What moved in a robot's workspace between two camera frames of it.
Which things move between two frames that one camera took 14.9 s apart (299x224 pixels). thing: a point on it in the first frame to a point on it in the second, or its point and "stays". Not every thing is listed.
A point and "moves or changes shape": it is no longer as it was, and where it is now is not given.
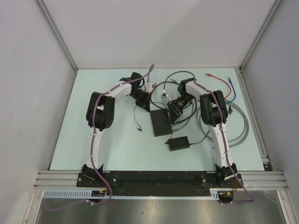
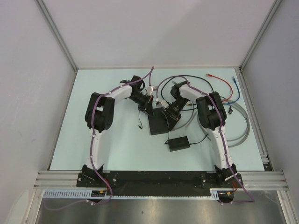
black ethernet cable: [167, 109] moves or changes shape
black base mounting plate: [159, 183] stays
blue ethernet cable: [234, 91] moves or changes shape
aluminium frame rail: [256, 180] stays
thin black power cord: [140, 129] to [138, 124]
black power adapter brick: [178, 143] stays
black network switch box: [160, 122] moves or changes shape
